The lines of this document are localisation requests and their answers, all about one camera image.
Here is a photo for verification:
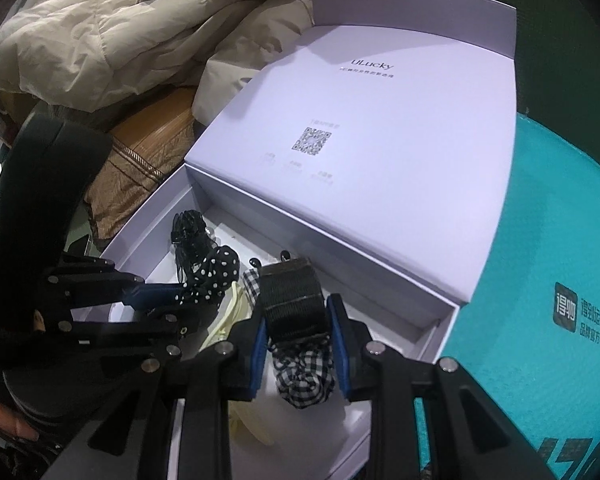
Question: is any black white gingham scrunchie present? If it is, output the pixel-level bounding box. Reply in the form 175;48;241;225
240;269;338;397

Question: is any pale yellow hair claw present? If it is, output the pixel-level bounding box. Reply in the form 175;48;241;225
200;281;276;448

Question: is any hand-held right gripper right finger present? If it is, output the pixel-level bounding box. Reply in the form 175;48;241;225
326;293;556;480

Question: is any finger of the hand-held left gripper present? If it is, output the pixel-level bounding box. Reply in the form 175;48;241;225
42;307;193;378
40;252;186;311

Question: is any black wide hair clip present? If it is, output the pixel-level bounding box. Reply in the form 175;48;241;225
256;257;328;343

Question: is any beige down jacket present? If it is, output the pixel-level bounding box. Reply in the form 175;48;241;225
0;0;451;131

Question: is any black polka dot bow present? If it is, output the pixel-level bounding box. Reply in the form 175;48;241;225
177;244;242;306

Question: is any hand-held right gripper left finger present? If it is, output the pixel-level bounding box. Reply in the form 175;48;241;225
40;310;271;480

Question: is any teal bubble mailer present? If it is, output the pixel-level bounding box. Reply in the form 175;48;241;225
412;110;600;480

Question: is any small black hair tie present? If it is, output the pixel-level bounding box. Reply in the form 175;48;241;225
170;210;216;291

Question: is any lavender gift box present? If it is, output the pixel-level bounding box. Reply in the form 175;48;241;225
67;0;518;480

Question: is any brown zippered cushion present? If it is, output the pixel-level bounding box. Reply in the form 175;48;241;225
82;87;201;241

